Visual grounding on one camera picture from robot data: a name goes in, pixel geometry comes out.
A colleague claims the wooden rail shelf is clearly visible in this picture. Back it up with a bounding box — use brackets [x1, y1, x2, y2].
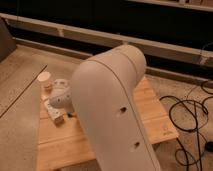
[0, 12, 213, 65]

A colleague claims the white sponge block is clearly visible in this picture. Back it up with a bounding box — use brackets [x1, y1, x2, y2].
[44, 100, 64, 125]

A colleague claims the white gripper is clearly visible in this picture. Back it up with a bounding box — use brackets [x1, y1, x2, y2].
[49, 79, 74, 112]

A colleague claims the small round white cup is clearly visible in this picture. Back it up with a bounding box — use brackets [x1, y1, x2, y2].
[37, 71, 52, 91]

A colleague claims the wooden board platform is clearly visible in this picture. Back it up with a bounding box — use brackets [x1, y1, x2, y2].
[36, 77, 178, 171]

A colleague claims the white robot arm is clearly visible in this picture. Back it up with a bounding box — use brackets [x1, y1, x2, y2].
[50, 44, 161, 171]

